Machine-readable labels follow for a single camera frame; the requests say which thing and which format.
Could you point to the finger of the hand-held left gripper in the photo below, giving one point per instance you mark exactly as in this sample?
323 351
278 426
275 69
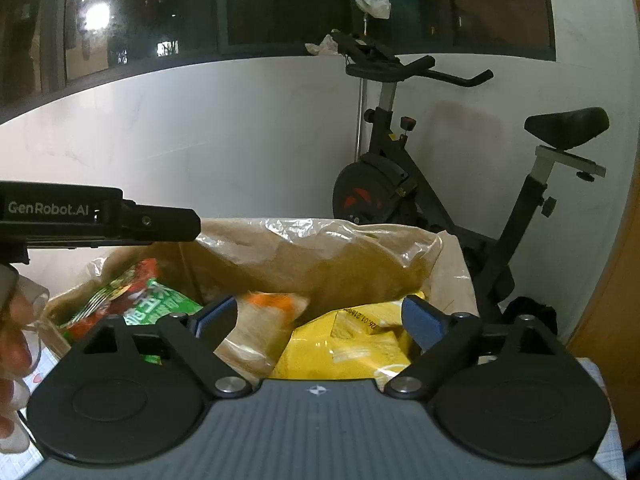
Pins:
170 222

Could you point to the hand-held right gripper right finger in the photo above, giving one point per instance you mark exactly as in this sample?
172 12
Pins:
422 322

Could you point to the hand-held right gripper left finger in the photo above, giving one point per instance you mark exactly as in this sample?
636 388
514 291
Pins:
215 317

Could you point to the yellow snack packet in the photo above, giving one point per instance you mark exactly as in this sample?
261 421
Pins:
325 355

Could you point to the person's left hand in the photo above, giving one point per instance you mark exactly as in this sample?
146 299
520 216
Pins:
15 350

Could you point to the green snack bag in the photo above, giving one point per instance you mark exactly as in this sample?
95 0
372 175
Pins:
145 295

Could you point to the black exercise bike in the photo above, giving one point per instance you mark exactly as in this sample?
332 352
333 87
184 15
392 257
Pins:
390 185

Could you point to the thin metal pole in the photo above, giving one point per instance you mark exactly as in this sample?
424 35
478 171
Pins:
358 110

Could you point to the plaid strawberry print cloth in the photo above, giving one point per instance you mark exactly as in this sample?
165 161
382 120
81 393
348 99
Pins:
612 452

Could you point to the crumpled white tissue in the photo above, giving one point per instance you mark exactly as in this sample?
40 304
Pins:
325 46

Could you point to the white plastic bag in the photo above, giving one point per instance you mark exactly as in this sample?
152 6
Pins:
372 0

